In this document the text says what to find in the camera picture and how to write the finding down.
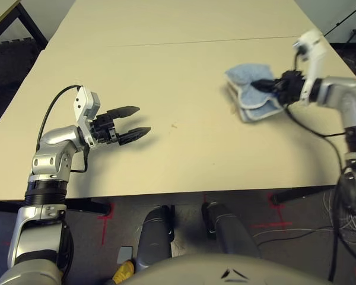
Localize white floor cables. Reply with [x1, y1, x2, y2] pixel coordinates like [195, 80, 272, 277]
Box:
[252, 189, 356, 247]

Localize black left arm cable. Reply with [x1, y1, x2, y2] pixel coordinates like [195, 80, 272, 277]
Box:
[35, 85, 88, 174]

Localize grey flat floor object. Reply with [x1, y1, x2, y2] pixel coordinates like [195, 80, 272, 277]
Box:
[117, 246, 134, 264]

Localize light blue terry rag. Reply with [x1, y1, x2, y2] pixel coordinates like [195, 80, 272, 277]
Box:
[224, 62, 285, 124]

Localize black foam puzzle mat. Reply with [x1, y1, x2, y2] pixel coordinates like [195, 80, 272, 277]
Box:
[0, 37, 45, 131]

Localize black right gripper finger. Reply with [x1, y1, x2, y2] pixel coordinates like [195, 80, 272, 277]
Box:
[250, 84, 278, 93]
[256, 77, 281, 86]

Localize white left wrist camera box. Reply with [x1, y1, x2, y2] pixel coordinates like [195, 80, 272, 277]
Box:
[72, 85, 101, 148]

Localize grey right robot leg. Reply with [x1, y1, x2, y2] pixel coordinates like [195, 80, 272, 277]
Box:
[202, 201, 260, 259]

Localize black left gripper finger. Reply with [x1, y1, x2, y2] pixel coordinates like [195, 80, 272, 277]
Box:
[106, 104, 141, 121]
[117, 126, 152, 147]

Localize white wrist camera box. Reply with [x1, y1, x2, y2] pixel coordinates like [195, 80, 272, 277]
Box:
[292, 28, 327, 103]
[72, 85, 101, 148]

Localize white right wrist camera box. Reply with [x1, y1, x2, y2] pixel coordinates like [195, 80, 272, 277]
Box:
[292, 28, 327, 103]

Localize grey robot torso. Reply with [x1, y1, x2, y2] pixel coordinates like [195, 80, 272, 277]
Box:
[106, 252, 333, 285]

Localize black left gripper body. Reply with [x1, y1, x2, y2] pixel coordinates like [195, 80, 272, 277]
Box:
[90, 114, 121, 146]

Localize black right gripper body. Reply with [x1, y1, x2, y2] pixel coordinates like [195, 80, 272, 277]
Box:
[276, 70, 307, 105]

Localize beige side table black frame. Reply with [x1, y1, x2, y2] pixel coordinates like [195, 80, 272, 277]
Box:
[0, 0, 48, 52]

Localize black tripod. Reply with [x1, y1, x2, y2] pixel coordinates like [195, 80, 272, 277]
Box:
[323, 0, 356, 45]

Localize yellow object on floor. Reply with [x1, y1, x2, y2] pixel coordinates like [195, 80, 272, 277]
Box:
[112, 258, 136, 284]

